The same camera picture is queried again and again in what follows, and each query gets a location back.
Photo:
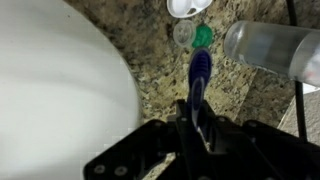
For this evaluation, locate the white contact lens case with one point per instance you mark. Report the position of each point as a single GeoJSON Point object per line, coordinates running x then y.
{"type": "Point", "coordinates": [186, 8]}

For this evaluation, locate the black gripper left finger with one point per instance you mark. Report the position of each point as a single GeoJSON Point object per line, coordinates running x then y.
{"type": "Point", "coordinates": [133, 157]}

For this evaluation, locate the green lens case cap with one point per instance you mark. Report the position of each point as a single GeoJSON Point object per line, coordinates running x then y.
{"type": "Point", "coordinates": [204, 35]}

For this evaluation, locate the white oval sink basin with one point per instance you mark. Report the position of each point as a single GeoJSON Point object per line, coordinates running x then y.
{"type": "Point", "coordinates": [66, 93]}

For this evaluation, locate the clear plastic bottle white cap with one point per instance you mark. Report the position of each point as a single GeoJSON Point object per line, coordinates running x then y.
{"type": "Point", "coordinates": [281, 49]}

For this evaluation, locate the clear lens case cap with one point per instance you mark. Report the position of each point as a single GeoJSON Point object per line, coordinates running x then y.
{"type": "Point", "coordinates": [184, 33]}

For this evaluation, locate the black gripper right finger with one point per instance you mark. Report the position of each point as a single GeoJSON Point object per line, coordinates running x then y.
{"type": "Point", "coordinates": [256, 151]}

